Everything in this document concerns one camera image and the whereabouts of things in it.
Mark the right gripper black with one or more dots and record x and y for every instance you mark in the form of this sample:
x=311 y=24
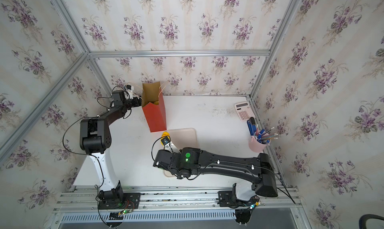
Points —
x=182 y=154

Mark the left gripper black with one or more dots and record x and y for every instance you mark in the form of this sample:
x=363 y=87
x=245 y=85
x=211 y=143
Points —
x=133 y=101

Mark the red paper bag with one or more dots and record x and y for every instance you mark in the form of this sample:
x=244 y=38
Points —
x=155 y=114

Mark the yellow striped bread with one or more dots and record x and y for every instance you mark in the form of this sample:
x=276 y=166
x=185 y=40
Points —
x=166 y=136

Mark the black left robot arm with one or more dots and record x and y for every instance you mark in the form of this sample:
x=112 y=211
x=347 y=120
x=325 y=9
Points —
x=96 y=138

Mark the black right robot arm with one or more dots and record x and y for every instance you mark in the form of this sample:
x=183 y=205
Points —
x=256 y=170

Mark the beige plastic tray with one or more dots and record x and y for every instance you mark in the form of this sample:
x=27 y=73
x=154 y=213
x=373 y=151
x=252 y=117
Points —
x=181 y=138

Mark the blue stapler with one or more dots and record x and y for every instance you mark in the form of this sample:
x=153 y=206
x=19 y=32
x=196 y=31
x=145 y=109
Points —
x=252 y=126

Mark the pink calculator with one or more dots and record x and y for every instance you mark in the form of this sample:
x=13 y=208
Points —
x=244 y=111

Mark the pens in holder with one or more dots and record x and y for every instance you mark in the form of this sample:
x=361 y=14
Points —
x=266 y=136

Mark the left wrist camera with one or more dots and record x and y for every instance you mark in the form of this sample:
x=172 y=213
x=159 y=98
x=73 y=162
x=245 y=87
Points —
x=129 y=89

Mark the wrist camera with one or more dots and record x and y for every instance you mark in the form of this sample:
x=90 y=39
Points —
x=165 y=141
x=129 y=89

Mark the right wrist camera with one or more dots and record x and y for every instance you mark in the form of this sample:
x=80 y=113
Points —
x=165 y=141

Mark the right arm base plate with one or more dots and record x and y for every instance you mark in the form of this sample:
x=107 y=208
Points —
x=228 y=199

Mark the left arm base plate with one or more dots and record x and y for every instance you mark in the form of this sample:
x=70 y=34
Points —
x=110 y=201

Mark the aluminium frame rail base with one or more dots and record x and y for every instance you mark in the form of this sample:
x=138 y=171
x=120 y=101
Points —
x=83 y=199

